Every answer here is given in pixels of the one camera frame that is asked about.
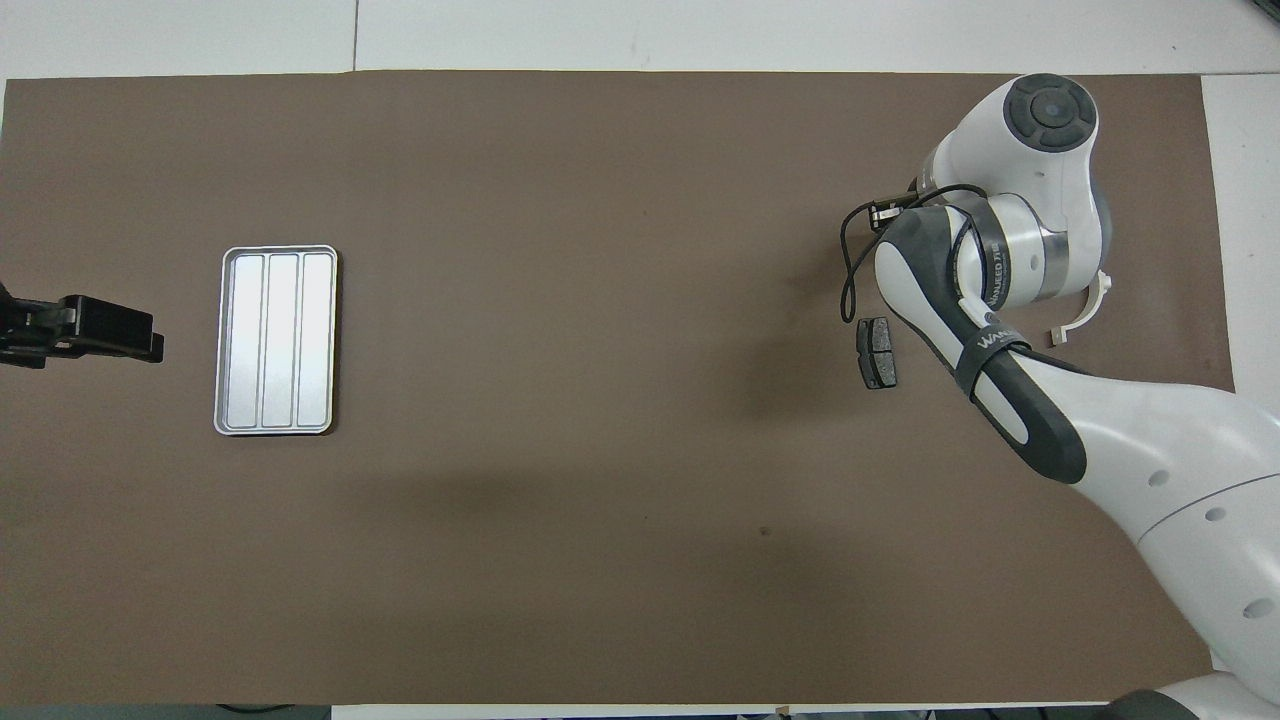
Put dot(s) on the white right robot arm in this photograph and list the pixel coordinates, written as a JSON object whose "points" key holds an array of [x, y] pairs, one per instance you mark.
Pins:
{"points": [[1150, 450]]}

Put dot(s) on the silver metal tray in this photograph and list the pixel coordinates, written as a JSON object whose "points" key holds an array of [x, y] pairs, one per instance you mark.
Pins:
{"points": [[280, 340]]}

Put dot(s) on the brown table mat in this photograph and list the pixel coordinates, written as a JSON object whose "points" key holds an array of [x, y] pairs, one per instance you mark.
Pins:
{"points": [[500, 300]]}

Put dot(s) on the rectangular dark brake pad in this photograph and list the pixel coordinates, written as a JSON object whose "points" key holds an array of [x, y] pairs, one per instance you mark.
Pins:
{"points": [[878, 350]]}

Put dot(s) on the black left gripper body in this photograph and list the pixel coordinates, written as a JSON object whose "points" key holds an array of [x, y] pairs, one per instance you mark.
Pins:
{"points": [[35, 330]]}

